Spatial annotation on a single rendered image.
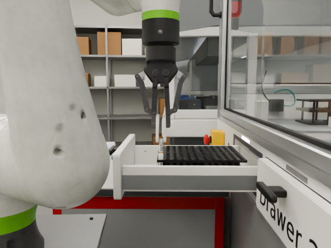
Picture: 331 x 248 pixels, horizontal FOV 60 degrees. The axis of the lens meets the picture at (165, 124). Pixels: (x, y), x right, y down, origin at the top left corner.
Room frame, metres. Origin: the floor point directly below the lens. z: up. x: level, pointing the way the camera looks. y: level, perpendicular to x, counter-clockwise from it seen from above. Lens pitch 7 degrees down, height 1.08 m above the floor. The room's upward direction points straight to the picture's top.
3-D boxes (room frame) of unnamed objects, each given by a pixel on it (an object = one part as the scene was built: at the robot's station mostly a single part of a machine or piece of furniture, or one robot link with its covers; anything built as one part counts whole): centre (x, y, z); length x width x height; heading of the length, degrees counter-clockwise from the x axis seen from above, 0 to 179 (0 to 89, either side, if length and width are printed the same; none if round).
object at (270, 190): (0.46, -0.18, 0.91); 0.07 x 0.04 x 0.01; 179
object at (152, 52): (0.73, 0.01, 1.13); 0.08 x 0.07 x 0.09; 89
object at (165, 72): (0.72, 0.00, 1.06); 0.04 x 0.01 x 0.11; 179
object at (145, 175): (0.78, -0.10, 0.86); 0.40 x 0.26 x 0.06; 89
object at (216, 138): (1.10, -0.20, 0.88); 0.07 x 0.05 x 0.07; 179
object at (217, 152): (0.78, -0.09, 0.87); 0.22 x 0.18 x 0.06; 89
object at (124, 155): (0.78, 0.11, 0.87); 0.29 x 0.02 x 0.11; 179
